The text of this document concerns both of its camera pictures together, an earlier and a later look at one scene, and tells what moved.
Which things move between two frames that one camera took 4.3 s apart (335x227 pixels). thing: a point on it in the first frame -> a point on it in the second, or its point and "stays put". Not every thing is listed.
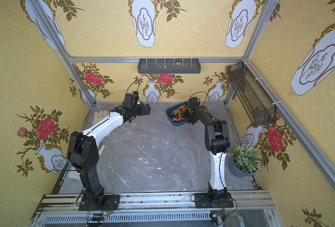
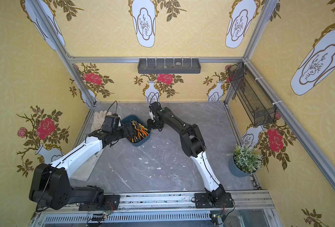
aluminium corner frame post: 267,11 stays put
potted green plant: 246,161 stays put
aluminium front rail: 251,209 stays put
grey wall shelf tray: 169,65 stays put
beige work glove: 99,116 stays put
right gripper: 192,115 -> 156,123
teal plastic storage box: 176,114 -> 125,118
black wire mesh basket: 260,111 stays put
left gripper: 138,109 -> 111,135
